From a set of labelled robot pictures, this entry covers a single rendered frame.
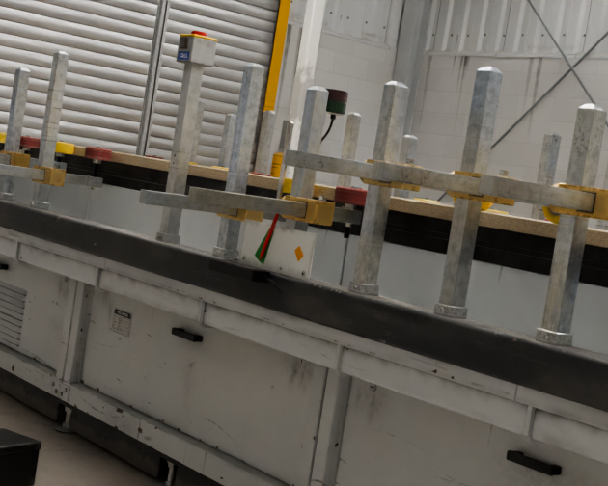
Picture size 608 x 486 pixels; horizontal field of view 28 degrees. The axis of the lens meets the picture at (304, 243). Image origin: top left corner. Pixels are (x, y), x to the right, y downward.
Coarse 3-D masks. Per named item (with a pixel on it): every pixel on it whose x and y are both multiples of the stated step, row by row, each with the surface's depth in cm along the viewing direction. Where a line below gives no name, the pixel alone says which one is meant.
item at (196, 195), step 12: (192, 192) 242; (204, 192) 241; (216, 192) 243; (228, 192) 245; (216, 204) 244; (228, 204) 245; (240, 204) 247; (252, 204) 249; (264, 204) 251; (276, 204) 253; (288, 204) 254; (300, 204) 257; (300, 216) 257; (336, 216) 263; (348, 216) 265; (360, 216) 267
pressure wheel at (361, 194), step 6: (336, 186) 267; (336, 192) 266; (342, 192) 264; (348, 192) 263; (354, 192) 263; (360, 192) 263; (366, 192) 264; (336, 198) 265; (342, 198) 264; (348, 198) 263; (354, 198) 263; (360, 198) 263; (348, 204) 266; (354, 204) 263; (360, 204) 264; (348, 228) 267; (348, 234) 267
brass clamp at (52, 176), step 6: (36, 168) 360; (42, 168) 357; (48, 168) 354; (48, 174) 353; (54, 174) 354; (60, 174) 355; (36, 180) 359; (42, 180) 356; (48, 180) 353; (54, 180) 354; (60, 180) 355
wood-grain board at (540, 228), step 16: (112, 160) 368; (128, 160) 360; (144, 160) 353; (160, 160) 346; (208, 176) 326; (224, 176) 320; (256, 176) 309; (320, 192) 288; (400, 208) 266; (416, 208) 262; (432, 208) 258; (448, 208) 254; (480, 224) 247; (496, 224) 243; (512, 224) 240; (528, 224) 237; (544, 224) 234; (592, 240) 224
